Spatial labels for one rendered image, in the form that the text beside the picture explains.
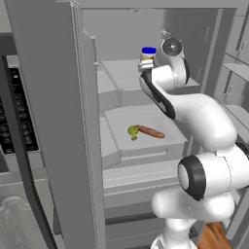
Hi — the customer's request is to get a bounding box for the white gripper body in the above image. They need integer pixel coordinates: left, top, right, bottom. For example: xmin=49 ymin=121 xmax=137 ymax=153
xmin=138 ymin=59 xmax=157 ymax=73

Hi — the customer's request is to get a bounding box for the mayonnaise jar with blue lid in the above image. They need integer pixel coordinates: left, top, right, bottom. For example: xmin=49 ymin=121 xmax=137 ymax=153
xmin=139 ymin=46 xmax=158 ymax=64

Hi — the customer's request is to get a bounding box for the grey fridge shelf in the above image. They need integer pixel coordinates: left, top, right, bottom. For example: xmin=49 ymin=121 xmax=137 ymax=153
xmin=96 ymin=57 xmax=202 ymax=113
xmin=98 ymin=102 xmax=190 ymax=169

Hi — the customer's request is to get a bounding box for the grey fridge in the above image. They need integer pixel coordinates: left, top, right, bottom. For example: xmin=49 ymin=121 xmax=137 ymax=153
xmin=70 ymin=0 xmax=241 ymax=249

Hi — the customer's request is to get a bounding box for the grey fridge door with shelves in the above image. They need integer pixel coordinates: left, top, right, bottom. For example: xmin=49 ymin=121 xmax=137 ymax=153
xmin=207 ymin=0 xmax=249 ymax=249

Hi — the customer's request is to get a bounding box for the grey fridge drawer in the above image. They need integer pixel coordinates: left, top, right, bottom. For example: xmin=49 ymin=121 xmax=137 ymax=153
xmin=102 ymin=159 xmax=183 ymax=210

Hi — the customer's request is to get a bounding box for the brown sausage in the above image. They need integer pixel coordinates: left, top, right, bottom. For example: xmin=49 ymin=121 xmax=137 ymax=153
xmin=135 ymin=124 xmax=166 ymax=140

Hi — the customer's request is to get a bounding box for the green broccoli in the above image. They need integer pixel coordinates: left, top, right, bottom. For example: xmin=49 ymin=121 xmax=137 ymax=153
xmin=126 ymin=124 xmax=140 ymax=142

